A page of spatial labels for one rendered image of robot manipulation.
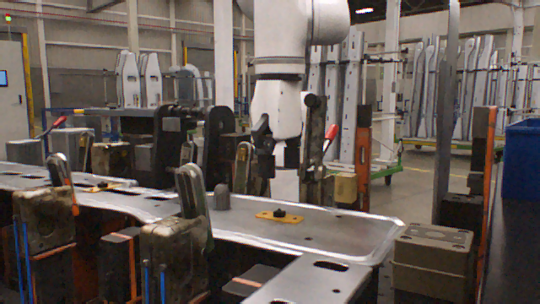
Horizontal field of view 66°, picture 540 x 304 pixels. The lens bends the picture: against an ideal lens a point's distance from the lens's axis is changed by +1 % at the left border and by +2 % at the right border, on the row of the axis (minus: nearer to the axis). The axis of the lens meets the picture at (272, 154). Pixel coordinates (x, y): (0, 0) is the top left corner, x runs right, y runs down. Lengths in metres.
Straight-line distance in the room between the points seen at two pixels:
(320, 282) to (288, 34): 0.37
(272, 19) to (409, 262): 0.40
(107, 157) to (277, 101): 0.66
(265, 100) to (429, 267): 0.35
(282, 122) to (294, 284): 0.27
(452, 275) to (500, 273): 0.05
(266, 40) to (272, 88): 0.07
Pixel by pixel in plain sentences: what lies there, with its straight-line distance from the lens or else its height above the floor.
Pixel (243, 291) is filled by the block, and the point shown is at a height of 0.98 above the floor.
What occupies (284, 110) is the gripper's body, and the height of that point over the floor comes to 1.19.
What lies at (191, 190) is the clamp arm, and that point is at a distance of 0.60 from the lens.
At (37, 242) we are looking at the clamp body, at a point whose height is 0.95.
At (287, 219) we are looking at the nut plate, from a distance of 0.72.
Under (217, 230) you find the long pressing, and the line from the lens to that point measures 0.68.
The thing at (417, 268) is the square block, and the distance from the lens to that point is 0.49.
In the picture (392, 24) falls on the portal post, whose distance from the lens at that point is 7.52.
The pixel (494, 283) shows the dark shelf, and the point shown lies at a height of 1.03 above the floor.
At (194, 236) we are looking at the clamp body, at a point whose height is 1.02.
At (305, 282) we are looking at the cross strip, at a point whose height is 1.00.
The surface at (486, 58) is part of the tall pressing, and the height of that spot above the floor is 1.80.
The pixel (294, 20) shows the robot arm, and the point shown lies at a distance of 0.67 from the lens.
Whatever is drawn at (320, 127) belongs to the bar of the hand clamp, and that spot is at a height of 1.15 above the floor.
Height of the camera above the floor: 1.22
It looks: 9 degrees down
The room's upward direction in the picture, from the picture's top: straight up
